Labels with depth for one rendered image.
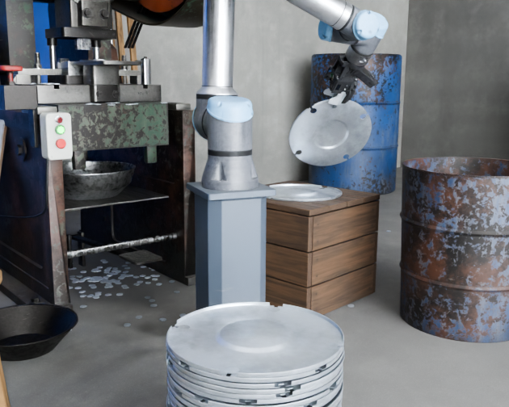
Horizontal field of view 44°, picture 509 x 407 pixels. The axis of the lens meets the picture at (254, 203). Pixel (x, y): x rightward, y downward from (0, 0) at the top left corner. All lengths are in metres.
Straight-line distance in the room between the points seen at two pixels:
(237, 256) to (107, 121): 0.72
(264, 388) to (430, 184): 1.02
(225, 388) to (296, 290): 1.04
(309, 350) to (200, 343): 0.17
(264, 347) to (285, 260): 0.97
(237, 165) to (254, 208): 0.12
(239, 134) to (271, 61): 2.74
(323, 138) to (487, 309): 0.79
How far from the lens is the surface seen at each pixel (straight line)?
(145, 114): 2.16
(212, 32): 1.74
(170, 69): 3.85
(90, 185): 2.20
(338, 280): 2.04
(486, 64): 4.96
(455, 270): 1.84
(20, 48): 2.43
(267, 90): 4.30
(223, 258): 1.61
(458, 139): 5.08
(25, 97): 1.97
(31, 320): 1.98
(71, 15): 2.23
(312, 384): 0.96
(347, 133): 2.22
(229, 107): 1.59
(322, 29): 1.87
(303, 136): 2.18
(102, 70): 2.16
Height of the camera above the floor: 0.73
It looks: 11 degrees down
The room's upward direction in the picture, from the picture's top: straight up
